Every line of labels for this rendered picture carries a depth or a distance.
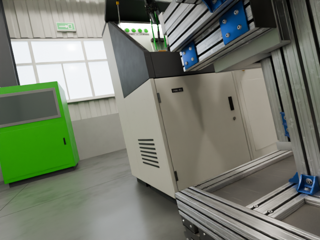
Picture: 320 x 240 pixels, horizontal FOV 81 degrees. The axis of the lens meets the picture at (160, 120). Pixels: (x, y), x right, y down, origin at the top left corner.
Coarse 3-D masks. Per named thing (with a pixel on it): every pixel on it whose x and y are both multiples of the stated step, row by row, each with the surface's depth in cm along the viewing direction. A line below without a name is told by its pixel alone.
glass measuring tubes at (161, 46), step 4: (152, 40) 169; (156, 40) 171; (160, 40) 173; (152, 44) 172; (156, 44) 173; (160, 44) 174; (164, 44) 175; (152, 48) 172; (160, 48) 175; (164, 48) 175
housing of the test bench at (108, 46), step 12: (108, 36) 166; (108, 48) 173; (108, 60) 181; (120, 84) 161; (120, 96) 167; (120, 108) 175; (120, 120) 183; (132, 144) 163; (132, 156) 170; (132, 168) 178
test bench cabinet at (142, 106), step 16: (128, 96) 148; (144, 96) 120; (128, 112) 157; (144, 112) 125; (160, 112) 109; (240, 112) 138; (144, 128) 131; (160, 128) 108; (144, 144) 136; (160, 144) 112; (144, 160) 144; (160, 160) 117; (144, 176) 151; (160, 176) 121; (160, 192) 135
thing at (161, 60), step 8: (152, 56) 110; (160, 56) 113; (168, 56) 115; (176, 56) 118; (152, 64) 110; (160, 64) 112; (168, 64) 115; (176, 64) 117; (160, 72) 112; (168, 72) 114; (176, 72) 117; (184, 72) 119; (192, 72) 122; (200, 72) 125; (208, 72) 128
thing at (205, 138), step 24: (168, 96) 112; (192, 96) 120; (216, 96) 129; (168, 120) 111; (192, 120) 118; (216, 120) 127; (240, 120) 137; (168, 144) 110; (192, 144) 117; (216, 144) 125; (240, 144) 135; (192, 168) 115; (216, 168) 123
